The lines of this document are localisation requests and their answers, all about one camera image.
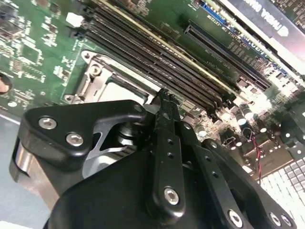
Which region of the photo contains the metal wire locking lever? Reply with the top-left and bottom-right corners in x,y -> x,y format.
95,56 -> 165,96

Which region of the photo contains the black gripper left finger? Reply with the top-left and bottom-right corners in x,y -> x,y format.
19,88 -> 187,225

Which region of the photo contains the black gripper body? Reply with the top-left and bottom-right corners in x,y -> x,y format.
49,149 -> 229,229

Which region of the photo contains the metal socket cover frame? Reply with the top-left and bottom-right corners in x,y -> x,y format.
71,53 -> 155,105

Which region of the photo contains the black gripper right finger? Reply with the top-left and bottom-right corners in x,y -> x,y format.
170,94 -> 297,229

